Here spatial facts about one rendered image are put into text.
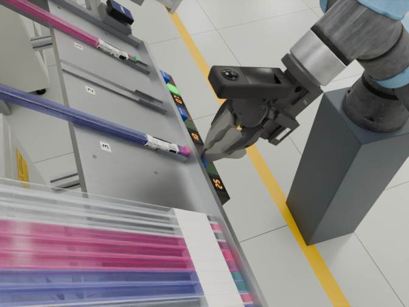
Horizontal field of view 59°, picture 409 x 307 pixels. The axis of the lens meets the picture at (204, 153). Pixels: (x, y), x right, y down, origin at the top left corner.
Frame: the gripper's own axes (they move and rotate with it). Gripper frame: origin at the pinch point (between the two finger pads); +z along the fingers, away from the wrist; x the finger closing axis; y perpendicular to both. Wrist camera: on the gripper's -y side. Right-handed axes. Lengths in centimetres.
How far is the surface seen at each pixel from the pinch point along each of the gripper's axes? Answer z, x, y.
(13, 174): 32.4, 17.2, -15.5
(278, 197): 24, 22, 77
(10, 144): 32.2, 25.0, -15.8
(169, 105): 0.1, 10.4, -3.6
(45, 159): 80, 71, 20
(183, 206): 1.8, -10.5, -8.0
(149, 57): -0.1, 24.1, -3.5
